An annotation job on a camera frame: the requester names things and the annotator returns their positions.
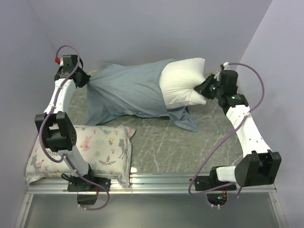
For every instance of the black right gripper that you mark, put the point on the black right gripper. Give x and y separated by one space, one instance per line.
204 88

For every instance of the blue-grey pillowcase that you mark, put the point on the blue-grey pillowcase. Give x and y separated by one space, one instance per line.
131 90

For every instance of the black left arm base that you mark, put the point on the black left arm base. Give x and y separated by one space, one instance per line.
87 192

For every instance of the aluminium frame rail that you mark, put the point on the aluminium frame rail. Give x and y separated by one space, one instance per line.
158 183

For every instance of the floral patterned pillow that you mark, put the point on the floral patterned pillow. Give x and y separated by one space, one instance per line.
108 150

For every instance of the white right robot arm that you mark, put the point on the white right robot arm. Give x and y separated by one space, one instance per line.
260 164

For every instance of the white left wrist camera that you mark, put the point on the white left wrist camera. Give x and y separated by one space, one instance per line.
59 61

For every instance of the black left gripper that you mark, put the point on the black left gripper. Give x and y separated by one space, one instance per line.
85 79

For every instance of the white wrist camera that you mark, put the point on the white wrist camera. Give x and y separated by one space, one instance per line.
225 66
59 61

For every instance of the white pillow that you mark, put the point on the white pillow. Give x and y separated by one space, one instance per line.
178 80

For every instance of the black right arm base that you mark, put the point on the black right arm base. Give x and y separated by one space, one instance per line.
216 191

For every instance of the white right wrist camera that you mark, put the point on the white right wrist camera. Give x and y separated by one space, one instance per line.
225 66

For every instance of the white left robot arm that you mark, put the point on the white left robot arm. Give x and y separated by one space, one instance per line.
57 135

